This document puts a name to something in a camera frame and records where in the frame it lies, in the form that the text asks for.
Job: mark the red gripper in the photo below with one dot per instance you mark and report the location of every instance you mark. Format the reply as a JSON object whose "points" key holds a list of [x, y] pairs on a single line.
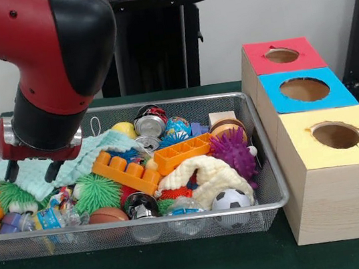
{"points": [[44, 156]]}

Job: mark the mint green cloth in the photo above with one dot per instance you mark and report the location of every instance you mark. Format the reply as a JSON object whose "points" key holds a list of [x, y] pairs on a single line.
{"points": [[78, 159]]}

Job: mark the long orange toy brick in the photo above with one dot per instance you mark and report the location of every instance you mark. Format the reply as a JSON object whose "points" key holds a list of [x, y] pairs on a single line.
{"points": [[131, 175]]}

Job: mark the short orange toy brick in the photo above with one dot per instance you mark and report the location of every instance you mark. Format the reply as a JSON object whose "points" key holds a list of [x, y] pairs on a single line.
{"points": [[169, 159]]}

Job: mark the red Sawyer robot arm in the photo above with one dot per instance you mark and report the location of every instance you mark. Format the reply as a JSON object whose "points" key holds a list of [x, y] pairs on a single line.
{"points": [[44, 43]]}

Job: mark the silver mesh bin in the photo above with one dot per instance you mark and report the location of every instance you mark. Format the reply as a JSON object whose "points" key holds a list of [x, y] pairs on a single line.
{"points": [[31, 251]]}

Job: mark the wooden box with three holes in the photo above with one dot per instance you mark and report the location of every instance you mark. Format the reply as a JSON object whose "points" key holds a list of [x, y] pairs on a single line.
{"points": [[339, 205]]}

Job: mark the green spiky toy with eyes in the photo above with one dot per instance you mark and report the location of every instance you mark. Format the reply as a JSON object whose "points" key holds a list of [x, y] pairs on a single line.
{"points": [[13, 196]]}

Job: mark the green spiky ball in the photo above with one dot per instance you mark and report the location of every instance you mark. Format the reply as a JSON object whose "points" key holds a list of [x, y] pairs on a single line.
{"points": [[97, 192]]}

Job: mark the yellow ball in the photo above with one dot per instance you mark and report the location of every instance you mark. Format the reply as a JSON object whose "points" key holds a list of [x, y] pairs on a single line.
{"points": [[126, 129]]}

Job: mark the cream yellow cloth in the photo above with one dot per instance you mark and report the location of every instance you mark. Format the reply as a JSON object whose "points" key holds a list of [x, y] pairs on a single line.
{"points": [[212, 173]]}

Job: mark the small soccer ball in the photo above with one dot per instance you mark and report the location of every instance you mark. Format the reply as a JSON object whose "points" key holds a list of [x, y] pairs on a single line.
{"points": [[230, 199]]}

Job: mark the purple spiky toy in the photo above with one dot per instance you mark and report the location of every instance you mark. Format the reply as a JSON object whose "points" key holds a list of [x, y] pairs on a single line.
{"points": [[233, 157]]}

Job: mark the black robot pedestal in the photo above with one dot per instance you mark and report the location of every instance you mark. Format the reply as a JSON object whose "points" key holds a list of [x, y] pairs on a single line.
{"points": [[159, 43]]}

